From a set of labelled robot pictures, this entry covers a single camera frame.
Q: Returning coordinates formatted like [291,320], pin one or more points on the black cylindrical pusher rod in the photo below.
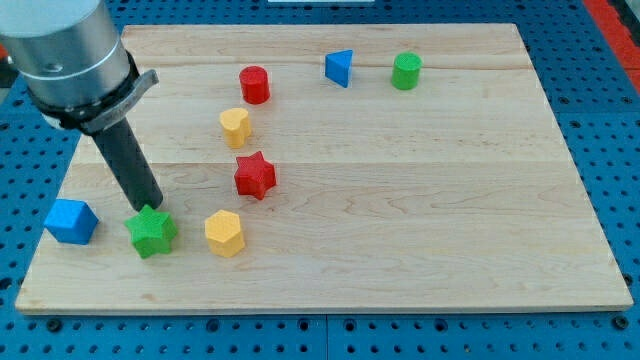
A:
[123,155]

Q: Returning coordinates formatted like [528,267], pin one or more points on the grey metal flange mount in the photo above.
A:
[106,112]

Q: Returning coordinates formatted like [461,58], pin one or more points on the yellow hexagon block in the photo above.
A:
[224,233]

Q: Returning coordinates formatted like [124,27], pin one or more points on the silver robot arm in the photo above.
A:
[81,77]

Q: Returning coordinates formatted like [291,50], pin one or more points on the green star block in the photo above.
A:
[151,232]

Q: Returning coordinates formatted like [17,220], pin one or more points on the blue cube block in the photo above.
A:
[71,221]

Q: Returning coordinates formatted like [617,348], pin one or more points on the red star block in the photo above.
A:
[254,175]

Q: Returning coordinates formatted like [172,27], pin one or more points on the yellow heart block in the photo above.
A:
[236,126]

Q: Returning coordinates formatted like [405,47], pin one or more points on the red cylinder block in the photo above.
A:
[254,84]

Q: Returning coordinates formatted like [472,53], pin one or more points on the blue triangle block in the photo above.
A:
[338,67]

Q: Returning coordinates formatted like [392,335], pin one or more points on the wooden board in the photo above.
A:
[457,196]

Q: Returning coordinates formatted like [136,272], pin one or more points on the green cylinder block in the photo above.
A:
[406,71]

